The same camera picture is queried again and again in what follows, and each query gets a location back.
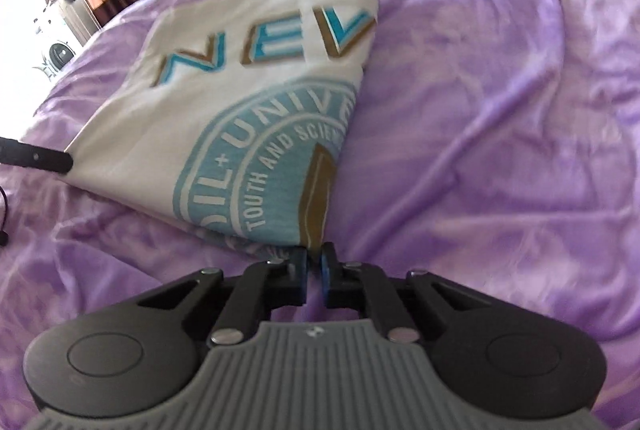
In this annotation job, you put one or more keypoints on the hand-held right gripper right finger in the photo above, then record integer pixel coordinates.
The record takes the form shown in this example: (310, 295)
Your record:
(326, 277)

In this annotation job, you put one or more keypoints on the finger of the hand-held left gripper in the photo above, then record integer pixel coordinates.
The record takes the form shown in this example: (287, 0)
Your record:
(40, 157)

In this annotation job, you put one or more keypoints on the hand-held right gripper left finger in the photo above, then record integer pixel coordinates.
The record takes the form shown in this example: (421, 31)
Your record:
(299, 277)

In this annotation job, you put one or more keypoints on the white printed sweatshirt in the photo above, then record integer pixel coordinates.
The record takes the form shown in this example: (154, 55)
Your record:
(200, 109)

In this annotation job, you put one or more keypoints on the white washing machine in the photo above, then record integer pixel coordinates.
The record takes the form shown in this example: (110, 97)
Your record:
(59, 57)

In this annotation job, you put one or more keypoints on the grey ribbed appliance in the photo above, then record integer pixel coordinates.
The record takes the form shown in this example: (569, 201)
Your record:
(75, 17)

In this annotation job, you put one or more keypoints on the purple blanket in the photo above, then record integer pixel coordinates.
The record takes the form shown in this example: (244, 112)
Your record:
(475, 134)

